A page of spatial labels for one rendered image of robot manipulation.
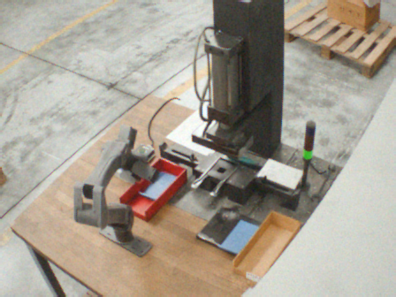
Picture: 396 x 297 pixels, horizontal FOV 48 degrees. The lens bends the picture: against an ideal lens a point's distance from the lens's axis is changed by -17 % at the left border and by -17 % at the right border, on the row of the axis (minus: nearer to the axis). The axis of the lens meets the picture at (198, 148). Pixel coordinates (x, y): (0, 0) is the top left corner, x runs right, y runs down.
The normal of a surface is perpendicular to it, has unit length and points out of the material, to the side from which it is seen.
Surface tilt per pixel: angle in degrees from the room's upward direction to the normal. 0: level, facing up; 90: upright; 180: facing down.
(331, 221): 0
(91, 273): 0
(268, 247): 0
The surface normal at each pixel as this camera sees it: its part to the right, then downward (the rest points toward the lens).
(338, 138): -0.04, -0.76
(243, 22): -0.55, 0.56
